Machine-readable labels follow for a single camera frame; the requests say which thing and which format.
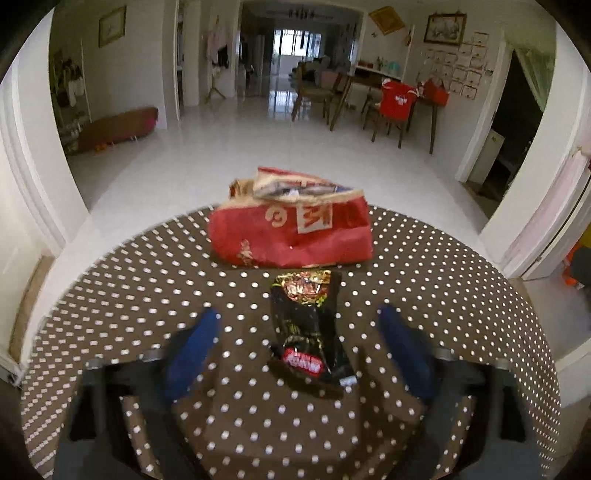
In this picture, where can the wooden dining table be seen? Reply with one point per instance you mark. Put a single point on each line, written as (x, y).
(355, 83)

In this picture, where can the red paper bag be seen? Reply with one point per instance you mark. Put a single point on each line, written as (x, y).
(277, 235)

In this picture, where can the brown board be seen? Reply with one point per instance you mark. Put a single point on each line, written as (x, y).
(117, 129)

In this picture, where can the coat stand with clothes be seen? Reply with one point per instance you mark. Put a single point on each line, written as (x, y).
(216, 50)

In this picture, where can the teal pot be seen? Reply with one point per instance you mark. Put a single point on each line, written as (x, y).
(395, 68)

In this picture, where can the brown polka dot tablecloth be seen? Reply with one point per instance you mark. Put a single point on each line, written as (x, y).
(138, 300)

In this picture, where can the red shirt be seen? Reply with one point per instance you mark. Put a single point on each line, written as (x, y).
(397, 101)

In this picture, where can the wooden chair with red shirt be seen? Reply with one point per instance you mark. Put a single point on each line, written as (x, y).
(371, 115)

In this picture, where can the black snack wrapper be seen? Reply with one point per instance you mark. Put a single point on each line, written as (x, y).
(304, 323)

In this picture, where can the orange cloth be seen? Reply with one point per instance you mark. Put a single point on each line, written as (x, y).
(575, 272)

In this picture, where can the diamond shaped gold frame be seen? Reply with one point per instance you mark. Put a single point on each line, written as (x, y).
(385, 19)

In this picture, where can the small framed picture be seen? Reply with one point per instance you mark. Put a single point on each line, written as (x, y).
(112, 25)

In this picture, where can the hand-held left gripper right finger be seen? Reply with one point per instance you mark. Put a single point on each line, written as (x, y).
(406, 355)

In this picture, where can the crumpled blue white wrapper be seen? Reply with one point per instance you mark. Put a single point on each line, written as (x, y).
(295, 188)

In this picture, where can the large framed picture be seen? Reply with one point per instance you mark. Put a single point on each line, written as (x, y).
(444, 28)

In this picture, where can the white cabinet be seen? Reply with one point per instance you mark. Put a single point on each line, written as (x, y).
(487, 157)

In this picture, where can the group of wall certificates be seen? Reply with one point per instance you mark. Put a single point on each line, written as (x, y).
(461, 64)

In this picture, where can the orange bag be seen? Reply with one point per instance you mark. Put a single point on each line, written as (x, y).
(436, 92)

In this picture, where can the black chandelier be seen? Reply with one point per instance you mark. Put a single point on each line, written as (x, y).
(302, 12)

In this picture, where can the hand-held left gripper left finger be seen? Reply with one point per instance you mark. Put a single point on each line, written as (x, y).
(194, 355)

